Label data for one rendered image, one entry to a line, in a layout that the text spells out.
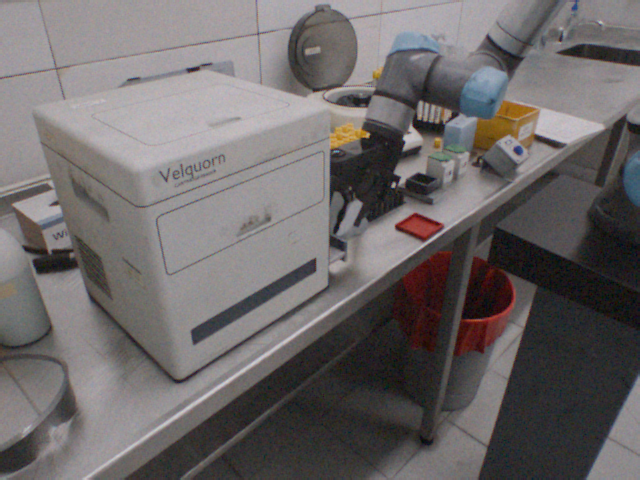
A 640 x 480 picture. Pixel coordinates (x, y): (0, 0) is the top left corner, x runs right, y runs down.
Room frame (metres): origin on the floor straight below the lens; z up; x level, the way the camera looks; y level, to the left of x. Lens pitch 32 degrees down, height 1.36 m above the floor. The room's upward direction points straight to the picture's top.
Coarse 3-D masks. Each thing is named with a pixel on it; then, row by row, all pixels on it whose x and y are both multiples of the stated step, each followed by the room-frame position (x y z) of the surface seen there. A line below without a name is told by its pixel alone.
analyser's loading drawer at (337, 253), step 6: (330, 234) 0.69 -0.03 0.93; (330, 240) 0.69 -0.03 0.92; (336, 240) 0.68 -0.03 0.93; (342, 240) 0.67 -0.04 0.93; (330, 246) 0.68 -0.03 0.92; (336, 246) 0.68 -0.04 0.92; (342, 246) 0.67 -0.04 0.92; (330, 252) 0.67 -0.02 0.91; (336, 252) 0.67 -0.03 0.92; (342, 252) 0.67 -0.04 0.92; (330, 258) 0.65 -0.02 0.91; (336, 258) 0.65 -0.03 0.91; (342, 258) 0.67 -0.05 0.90; (330, 264) 0.65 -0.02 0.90
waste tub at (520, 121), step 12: (504, 108) 1.31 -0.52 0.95; (516, 108) 1.29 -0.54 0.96; (528, 108) 1.26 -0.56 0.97; (540, 108) 1.24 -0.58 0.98; (480, 120) 1.22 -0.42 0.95; (492, 120) 1.20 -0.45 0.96; (504, 120) 1.17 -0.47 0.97; (516, 120) 1.15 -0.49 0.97; (528, 120) 1.20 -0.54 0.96; (480, 132) 1.22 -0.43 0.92; (492, 132) 1.19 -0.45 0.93; (504, 132) 1.17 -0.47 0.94; (516, 132) 1.16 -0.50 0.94; (528, 132) 1.21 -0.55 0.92; (480, 144) 1.21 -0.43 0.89; (492, 144) 1.19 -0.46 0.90; (528, 144) 1.22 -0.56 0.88
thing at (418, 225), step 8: (408, 216) 0.84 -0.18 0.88; (416, 216) 0.85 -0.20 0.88; (424, 216) 0.84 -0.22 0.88; (400, 224) 0.82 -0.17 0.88; (408, 224) 0.82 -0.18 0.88; (416, 224) 0.82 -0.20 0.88; (424, 224) 0.82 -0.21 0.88; (432, 224) 0.82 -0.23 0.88; (440, 224) 0.81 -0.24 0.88; (408, 232) 0.79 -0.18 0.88; (416, 232) 0.78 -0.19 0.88; (424, 232) 0.79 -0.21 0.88; (432, 232) 0.78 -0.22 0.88; (424, 240) 0.76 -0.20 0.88
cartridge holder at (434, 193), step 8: (416, 176) 0.98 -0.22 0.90; (424, 176) 0.97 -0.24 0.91; (400, 184) 0.97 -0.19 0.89; (408, 184) 0.95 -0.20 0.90; (416, 184) 0.94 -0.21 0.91; (424, 184) 0.93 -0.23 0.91; (432, 184) 0.93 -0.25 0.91; (408, 192) 0.94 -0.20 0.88; (416, 192) 0.93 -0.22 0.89; (424, 192) 0.92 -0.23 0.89; (432, 192) 0.93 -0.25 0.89; (440, 192) 0.93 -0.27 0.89; (432, 200) 0.91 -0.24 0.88
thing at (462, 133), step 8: (456, 120) 1.15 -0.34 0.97; (464, 120) 1.15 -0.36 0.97; (472, 120) 1.15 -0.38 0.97; (448, 128) 1.11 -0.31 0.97; (456, 128) 1.10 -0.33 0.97; (464, 128) 1.11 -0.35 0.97; (472, 128) 1.15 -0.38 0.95; (448, 136) 1.11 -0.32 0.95; (456, 136) 1.10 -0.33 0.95; (464, 136) 1.12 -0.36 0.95; (472, 136) 1.16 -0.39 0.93; (448, 144) 1.11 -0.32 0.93; (456, 144) 1.10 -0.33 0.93; (464, 144) 1.12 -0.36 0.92; (472, 144) 1.17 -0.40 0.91; (472, 152) 1.16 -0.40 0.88
